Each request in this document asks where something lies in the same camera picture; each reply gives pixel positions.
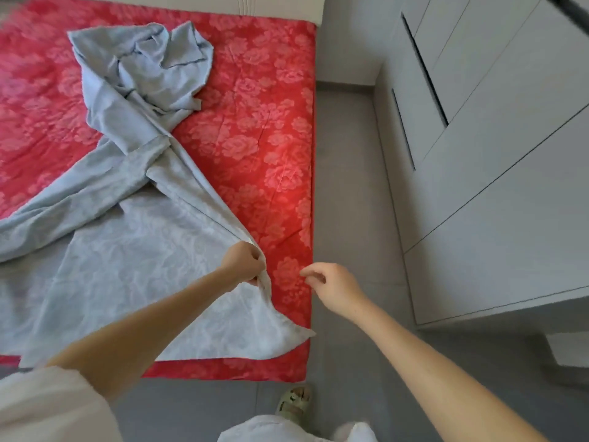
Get person's right hand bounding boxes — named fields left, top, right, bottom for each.
left=299, top=262, right=372, bottom=324

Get person's left hand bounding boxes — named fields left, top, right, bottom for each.
left=219, top=241, right=268, bottom=292

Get blue-grey cloth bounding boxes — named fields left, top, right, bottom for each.
left=0, top=21, right=317, bottom=369

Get person's left forearm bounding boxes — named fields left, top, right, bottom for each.
left=46, top=271, right=241, bottom=403

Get person's right forearm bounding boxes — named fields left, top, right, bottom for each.
left=352, top=301, right=550, bottom=442

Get person's white shorts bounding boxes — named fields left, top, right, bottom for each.
left=218, top=414, right=379, bottom=442

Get person's white shirt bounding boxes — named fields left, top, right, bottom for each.
left=0, top=366, right=125, bottom=442

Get red floral mattress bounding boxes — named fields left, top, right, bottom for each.
left=0, top=0, right=318, bottom=383

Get white wardrobe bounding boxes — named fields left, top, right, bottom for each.
left=372, top=0, right=589, bottom=330

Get beige strap sandal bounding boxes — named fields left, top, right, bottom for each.
left=278, top=386, right=313, bottom=425

